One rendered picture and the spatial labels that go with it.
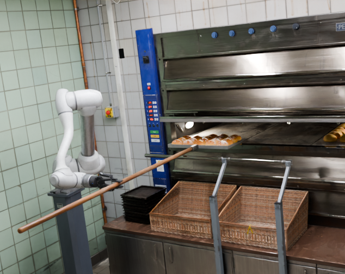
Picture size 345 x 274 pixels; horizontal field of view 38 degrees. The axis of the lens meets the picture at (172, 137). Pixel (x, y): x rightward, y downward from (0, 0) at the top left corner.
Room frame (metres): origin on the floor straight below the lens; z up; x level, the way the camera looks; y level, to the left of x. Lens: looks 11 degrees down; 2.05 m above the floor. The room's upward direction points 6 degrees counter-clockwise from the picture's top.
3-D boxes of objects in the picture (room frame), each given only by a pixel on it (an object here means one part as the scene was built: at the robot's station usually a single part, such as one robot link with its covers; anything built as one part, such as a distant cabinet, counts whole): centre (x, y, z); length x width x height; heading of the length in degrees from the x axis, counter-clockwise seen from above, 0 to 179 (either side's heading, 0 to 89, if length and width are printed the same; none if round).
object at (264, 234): (3.50, -0.59, 0.72); 0.56 x 0.49 x 0.28; 56
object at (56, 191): (3.74, 0.87, 1.03); 0.22 x 0.18 x 0.06; 149
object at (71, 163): (3.76, 0.85, 1.17); 0.18 x 0.16 x 0.22; 110
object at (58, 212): (3.13, 0.34, 1.19); 1.71 x 0.03 x 0.03; 146
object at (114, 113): (4.55, 0.52, 1.46); 0.10 x 0.07 x 0.10; 55
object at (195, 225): (3.84, -0.11, 0.72); 0.56 x 0.49 x 0.28; 56
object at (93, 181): (3.17, 0.51, 1.19); 0.09 x 0.07 x 0.08; 56
